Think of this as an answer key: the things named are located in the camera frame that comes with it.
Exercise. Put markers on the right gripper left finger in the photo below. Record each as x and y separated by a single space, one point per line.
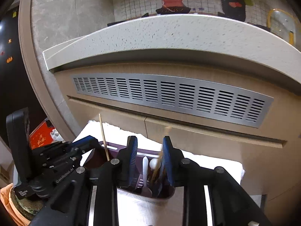
89 197

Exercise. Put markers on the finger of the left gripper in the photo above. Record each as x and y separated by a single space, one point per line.
85 144

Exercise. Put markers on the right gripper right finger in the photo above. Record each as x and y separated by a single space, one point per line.
210 195

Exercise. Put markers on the light wooden chopstick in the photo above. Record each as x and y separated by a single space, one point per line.
104 137
166 133

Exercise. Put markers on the white ceramic spoon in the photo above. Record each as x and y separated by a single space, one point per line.
145 170

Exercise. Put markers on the white round-end utensil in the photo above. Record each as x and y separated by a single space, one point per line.
154 164

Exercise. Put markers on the orange sleeve forearm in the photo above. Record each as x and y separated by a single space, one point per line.
15 214

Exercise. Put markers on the grey ventilation grille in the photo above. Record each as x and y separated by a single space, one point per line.
183 95

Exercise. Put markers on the white stone countertop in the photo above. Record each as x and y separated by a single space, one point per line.
201 39

